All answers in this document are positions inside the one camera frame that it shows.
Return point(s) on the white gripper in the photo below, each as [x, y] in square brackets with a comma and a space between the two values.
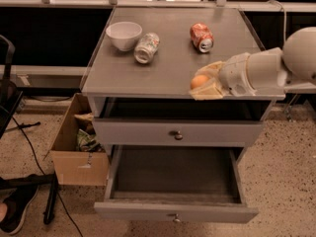
[234, 73]

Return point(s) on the orange fruit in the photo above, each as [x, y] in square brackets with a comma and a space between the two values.
[198, 80]

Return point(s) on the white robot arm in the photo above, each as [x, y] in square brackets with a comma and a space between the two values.
[299, 58]

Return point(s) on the round metal drawer knob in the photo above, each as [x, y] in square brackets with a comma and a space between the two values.
[176, 134]

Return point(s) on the grey drawer cabinet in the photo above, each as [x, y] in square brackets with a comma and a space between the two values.
[118, 87]

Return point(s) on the closed grey top drawer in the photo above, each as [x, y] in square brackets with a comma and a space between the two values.
[120, 131]

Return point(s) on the open grey middle drawer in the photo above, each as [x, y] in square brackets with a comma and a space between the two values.
[201, 184]

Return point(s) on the lower metal drawer knob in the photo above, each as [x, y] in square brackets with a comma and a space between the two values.
[175, 217]

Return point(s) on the orange soda can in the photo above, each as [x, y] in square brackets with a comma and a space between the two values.
[202, 37]

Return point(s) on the white green soda can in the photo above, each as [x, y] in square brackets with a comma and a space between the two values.
[146, 48]

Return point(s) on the white ceramic bowl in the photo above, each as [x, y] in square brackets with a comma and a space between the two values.
[124, 35]

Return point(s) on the green snack bag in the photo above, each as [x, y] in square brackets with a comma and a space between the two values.
[87, 142]

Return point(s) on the brown cardboard box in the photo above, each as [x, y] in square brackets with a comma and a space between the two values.
[73, 166]

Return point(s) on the black stand base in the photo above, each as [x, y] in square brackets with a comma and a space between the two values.
[35, 180]

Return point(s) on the black sneaker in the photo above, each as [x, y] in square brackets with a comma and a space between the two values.
[13, 208]

